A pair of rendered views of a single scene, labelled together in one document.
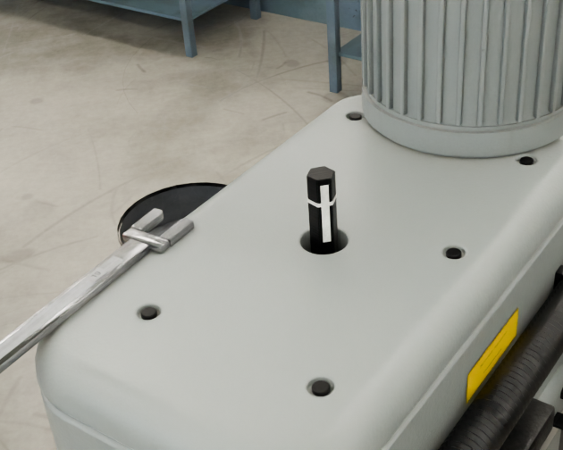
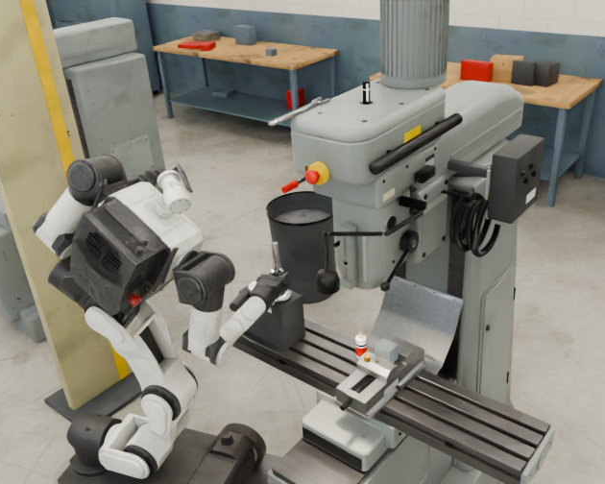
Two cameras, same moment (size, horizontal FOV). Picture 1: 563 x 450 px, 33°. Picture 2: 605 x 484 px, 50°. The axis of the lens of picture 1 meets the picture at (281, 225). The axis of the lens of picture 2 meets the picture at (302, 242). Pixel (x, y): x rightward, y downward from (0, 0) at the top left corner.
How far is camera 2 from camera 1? 118 cm
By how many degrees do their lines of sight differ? 6
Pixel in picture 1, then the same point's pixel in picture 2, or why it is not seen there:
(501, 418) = (412, 144)
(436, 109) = (400, 73)
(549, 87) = (433, 67)
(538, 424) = (429, 169)
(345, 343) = (371, 115)
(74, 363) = (302, 119)
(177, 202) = (295, 201)
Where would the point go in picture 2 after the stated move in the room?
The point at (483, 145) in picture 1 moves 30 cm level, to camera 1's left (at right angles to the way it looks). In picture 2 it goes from (414, 84) to (310, 90)
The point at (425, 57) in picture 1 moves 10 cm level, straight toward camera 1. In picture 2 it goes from (397, 58) to (394, 66)
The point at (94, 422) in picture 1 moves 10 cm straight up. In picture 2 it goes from (307, 132) to (305, 94)
